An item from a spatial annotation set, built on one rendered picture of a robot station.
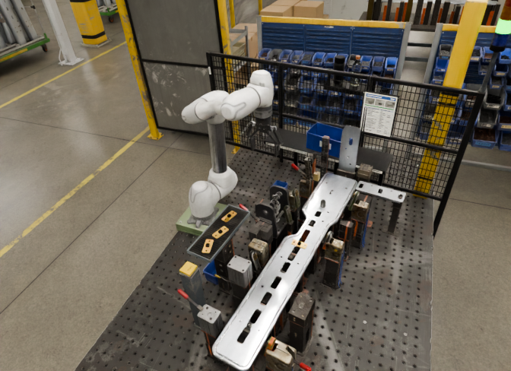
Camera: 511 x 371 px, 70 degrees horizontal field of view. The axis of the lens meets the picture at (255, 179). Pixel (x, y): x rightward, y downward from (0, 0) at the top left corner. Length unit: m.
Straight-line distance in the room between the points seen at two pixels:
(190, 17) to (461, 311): 3.51
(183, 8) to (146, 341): 3.09
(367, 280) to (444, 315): 1.00
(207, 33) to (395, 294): 2.98
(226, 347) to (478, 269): 2.39
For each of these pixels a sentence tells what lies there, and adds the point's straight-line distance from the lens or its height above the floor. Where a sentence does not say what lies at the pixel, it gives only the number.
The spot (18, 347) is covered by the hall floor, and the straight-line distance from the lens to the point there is 3.38.
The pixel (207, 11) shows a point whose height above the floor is 1.61.
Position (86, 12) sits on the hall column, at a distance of 9.21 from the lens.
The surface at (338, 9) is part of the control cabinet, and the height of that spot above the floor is 0.50.
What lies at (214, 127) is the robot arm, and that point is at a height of 1.39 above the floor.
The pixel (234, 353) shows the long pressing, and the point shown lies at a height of 1.00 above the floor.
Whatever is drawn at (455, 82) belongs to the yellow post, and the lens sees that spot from 2.45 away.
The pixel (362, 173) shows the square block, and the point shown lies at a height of 1.03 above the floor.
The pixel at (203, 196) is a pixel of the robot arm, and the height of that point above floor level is 0.99.
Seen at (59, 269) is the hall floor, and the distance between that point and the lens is 3.71.
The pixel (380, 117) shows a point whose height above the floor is 1.28.
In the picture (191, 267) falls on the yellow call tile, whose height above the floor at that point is 1.16.
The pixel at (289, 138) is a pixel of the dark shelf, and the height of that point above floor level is 1.03.
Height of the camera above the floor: 2.49
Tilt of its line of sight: 38 degrees down
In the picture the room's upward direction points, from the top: 4 degrees counter-clockwise
